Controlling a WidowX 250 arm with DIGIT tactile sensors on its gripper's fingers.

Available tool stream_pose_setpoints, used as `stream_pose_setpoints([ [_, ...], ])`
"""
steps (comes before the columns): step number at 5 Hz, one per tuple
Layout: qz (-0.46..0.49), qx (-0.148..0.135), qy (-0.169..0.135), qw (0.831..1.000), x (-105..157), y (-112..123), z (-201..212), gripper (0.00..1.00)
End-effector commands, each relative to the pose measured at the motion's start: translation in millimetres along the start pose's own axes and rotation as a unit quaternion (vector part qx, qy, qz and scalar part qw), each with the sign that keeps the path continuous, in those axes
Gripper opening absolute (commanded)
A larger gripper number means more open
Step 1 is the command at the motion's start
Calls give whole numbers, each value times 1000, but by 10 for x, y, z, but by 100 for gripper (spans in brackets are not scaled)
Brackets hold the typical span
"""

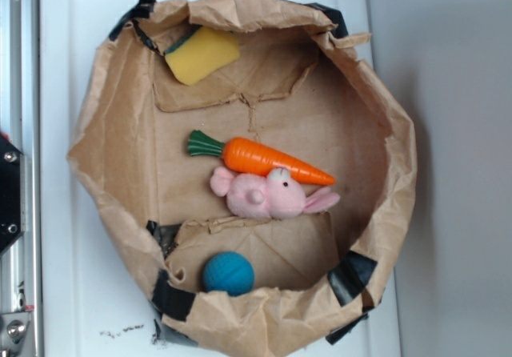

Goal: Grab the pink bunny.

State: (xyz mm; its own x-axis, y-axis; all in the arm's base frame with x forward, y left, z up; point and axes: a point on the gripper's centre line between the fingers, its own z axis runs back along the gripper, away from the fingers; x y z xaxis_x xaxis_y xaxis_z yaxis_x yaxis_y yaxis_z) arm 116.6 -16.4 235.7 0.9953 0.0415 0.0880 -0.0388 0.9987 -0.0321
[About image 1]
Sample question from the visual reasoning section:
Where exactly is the pink plush bunny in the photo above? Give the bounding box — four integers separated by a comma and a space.
210, 166, 341, 219

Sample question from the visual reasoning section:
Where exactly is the orange plastic toy carrot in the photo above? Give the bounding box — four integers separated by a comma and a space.
187, 130, 336, 186

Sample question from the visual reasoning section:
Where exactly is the brown paper bag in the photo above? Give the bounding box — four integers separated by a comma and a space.
68, 0, 418, 356

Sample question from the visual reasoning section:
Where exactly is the blue textured ball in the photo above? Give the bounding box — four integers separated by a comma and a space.
202, 252, 255, 297

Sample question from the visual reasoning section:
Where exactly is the yellow sponge with green back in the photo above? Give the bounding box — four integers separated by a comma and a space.
164, 26, 240, 86

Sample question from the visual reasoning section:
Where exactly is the white plastic tray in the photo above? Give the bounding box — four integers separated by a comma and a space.
38, 0, 403, 357

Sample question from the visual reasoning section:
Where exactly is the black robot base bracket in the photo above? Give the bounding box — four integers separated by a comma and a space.
0, 132, 22, 256

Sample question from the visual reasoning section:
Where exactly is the aluminium frame rail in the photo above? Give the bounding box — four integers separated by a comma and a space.
1, 0, 44, 356

